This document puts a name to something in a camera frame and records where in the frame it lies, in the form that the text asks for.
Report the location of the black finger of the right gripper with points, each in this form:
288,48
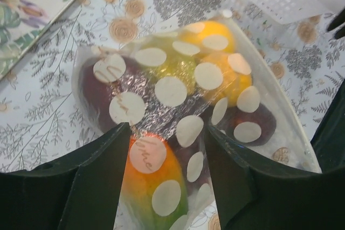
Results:
336,22

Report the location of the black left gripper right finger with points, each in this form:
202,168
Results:
255,192

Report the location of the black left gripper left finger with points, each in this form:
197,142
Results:
79,190

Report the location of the yellow fake lemon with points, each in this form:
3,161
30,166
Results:
209,35

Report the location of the polka dot zip top bag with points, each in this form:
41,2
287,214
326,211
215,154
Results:
262,120

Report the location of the orange green fake mango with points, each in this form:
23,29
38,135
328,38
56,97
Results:
153,188

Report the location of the dark purple fake fruit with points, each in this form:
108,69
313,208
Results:
113,90

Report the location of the orange fake fruit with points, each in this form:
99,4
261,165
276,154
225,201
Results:
233,83

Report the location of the floral tablecloth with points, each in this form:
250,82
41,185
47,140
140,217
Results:
41,120

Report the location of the floral serving tray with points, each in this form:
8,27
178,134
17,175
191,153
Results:
23,22

